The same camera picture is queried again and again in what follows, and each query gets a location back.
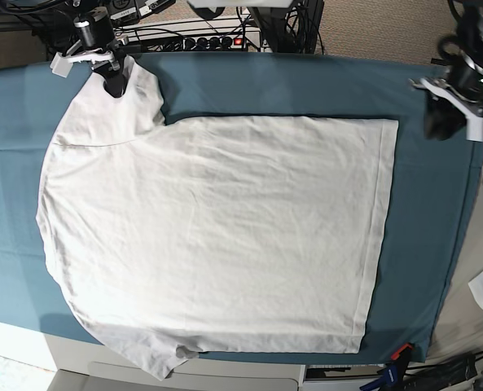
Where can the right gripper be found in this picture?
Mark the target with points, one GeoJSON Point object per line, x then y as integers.
{"type": "Point", "coordinates": [105, 62]}

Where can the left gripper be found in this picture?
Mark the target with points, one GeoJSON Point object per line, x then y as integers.
{"type": "Point", "coordinates": [447, 112]}

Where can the white T-shirt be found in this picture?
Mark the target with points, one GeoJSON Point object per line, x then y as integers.
{"type": "Point", "coordinates": [214, 233]}

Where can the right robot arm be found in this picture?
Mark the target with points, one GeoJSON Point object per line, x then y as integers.
{"type": "Point", "coordinates": [98, 46]}

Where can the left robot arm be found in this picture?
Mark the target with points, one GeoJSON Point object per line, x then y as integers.
{"type": "Point", "coordinates": [461, 52]}

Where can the teal table cloth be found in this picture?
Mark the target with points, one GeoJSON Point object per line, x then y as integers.
{"type": "Point", "coordinates": [433, 192]}

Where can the orange black clamp bottom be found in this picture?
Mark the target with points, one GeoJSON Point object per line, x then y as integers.
{"type": "Point", "coordinates": [403, 354]}

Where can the blue clamp bottom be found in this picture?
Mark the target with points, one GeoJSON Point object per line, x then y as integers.
{"type": "Point", "coordinates": [388, 377]}

